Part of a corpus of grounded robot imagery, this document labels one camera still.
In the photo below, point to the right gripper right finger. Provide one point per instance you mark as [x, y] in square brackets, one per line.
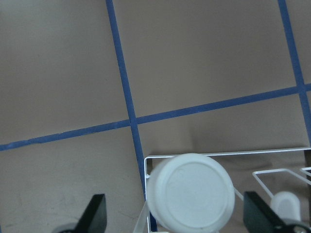
[258, 217]

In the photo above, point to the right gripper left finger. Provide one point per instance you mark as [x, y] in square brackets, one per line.
[94, 218]

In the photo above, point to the pale green plastic cup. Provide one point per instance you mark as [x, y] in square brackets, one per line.
[190, 193]

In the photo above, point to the white wire cup rack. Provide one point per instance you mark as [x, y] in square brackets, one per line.
[285, 204]

